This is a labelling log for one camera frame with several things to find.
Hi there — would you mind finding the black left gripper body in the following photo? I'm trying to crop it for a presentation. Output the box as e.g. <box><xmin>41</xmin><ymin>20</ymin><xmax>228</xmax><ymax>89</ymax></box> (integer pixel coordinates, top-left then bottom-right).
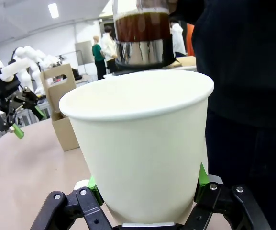
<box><xmin>0</xmin><ymin>69</ymin><xmax>21</xmax><ymax>107</ymax></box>

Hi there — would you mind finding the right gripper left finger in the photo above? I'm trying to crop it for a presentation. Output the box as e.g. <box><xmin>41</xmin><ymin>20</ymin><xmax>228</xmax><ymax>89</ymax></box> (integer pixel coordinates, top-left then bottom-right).
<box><xmin>30</xmin><ymin>176</ymin><xmax>113</xmax><ymax>230</ymax></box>

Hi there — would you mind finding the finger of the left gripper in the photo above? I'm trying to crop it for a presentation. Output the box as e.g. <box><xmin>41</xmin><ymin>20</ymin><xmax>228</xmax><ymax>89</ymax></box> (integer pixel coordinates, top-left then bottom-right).
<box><xmin>13</xmin><ymin>86</ymin><xmax>44</xmax><ymax>121</ymax></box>
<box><xmin>0</xmin><ymin>99</ymin><xmax>25</xmax><ymax>140</ymax></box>

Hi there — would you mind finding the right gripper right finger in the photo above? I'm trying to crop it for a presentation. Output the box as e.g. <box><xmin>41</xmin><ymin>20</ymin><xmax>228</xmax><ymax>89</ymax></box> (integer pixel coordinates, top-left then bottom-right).
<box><xmin>183</xmin><ymin>161</ymin><xmax>271</xmax><ymax>230</ymax></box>

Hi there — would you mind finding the white paper cup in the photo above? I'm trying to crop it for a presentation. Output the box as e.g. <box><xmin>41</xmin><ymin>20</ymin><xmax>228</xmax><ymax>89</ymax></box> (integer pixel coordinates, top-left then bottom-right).
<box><xmin>58</xmin><ymin>69</ymin><xmax>215</xmax><ymax>226</ymax></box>

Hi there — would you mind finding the glass french press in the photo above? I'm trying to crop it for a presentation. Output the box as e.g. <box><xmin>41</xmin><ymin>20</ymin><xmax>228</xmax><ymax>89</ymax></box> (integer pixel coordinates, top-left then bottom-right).
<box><xmin>112</xmin><ymin>0</ymin><xmax>177</xmax><ymax>70</ymax></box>

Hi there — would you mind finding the person's right forearm black sleeve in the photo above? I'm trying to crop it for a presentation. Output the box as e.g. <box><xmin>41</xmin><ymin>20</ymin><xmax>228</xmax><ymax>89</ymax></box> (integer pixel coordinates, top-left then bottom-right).
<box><xmin>168</xmin><ymin>0</ymin><xmax>202</xmax><ymax>24</ymax></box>

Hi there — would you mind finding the brown cardboard cup carrier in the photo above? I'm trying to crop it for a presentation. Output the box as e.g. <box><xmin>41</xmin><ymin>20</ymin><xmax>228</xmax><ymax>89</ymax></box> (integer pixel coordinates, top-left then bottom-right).
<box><xmin>40</xmin><ymin>63</ymin><xmax>81</xmax><ymax>152</ymax></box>

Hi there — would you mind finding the person in green shirt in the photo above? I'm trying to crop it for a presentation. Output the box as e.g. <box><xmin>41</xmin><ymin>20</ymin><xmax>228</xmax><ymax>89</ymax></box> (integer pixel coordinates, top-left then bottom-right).
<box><xmin>91</xmin><ymin>35</ymin><xmax>107</xmax><ymax>80</ymax></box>

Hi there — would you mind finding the white table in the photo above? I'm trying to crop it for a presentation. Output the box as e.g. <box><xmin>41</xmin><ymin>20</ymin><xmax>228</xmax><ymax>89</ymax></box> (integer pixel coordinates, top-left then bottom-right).
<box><xmin>103</xmin><ymin>66</ymin><xmax>198</xmax><ymax>79</ymax></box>

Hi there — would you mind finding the ceiling light panel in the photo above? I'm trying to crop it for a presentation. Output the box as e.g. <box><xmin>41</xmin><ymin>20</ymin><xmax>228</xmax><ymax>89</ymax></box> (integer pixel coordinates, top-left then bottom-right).
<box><xmin>48</xmin><ymin>3</ymin><xmax>58</xmax><ymax>19</ymax></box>

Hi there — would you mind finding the person in white coat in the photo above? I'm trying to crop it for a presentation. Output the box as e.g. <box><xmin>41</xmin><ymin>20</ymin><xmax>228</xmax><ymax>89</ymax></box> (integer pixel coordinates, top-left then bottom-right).
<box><xmin>170</xmin><ymin>22</ymin><xmax>187</xmax><ymax>57</ymax></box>
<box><xmin>101</xmin><ymin>25</ymin><xmax>119</xmax><ymax>75</ymax></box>

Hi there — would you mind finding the person in black sweater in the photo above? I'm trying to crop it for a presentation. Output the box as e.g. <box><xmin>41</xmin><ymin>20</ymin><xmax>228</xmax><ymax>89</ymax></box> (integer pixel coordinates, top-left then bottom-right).
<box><xmin>168</xmin><ymin>0</ymin><xmax>276</xmax><ymax>230</ymax></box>

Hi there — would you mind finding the brown cardboard sheet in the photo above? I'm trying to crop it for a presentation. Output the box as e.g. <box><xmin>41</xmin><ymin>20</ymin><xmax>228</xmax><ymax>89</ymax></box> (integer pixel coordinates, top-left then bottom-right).
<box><xmin>173</xmin><ymin>55</ymin><xmax>197</xmax><ymax>69</ymax></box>

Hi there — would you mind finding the orange garment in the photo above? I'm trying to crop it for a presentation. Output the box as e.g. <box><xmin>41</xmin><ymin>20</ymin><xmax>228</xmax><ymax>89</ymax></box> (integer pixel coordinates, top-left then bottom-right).
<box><xmin>186</xmin><ymin>23</ymin><xmax>196</xmax><ymax>57</ymax></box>

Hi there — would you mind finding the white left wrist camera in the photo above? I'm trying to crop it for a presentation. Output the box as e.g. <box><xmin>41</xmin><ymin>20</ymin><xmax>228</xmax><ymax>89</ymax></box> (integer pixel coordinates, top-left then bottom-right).
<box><xmin>0</xmin><ymin>58</ymin><xmax>31</xmax><ymax>82</ymax></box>

